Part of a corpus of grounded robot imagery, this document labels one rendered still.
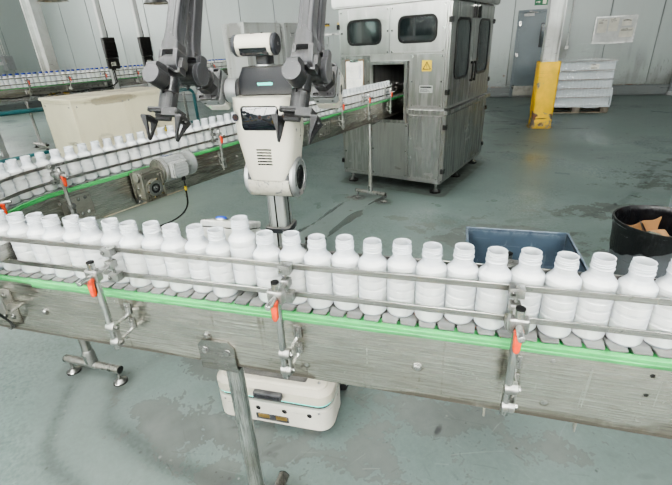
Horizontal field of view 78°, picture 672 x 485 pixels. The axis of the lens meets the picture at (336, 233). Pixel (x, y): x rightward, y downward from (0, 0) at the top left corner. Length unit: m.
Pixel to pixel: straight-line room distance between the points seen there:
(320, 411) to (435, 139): 3.24
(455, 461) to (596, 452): 0.57
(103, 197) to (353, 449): 1.62
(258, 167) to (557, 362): 1.17
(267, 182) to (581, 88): 9.02
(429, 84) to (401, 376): 3.72
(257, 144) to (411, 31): 3.10
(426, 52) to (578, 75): 6.09
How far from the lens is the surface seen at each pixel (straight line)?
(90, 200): 2.26
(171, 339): 1.15
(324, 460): 1.91
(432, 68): 4.40
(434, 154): 4.51
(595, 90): 10.29
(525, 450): 2.04
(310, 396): 1.80
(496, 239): 1.48
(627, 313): 0.90
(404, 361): 0.93
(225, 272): 0.98
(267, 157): 1.58
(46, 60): 11.61
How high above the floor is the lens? 1.53
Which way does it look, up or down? 24 degrees down
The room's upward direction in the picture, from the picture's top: 3 degrees counter-clockwise
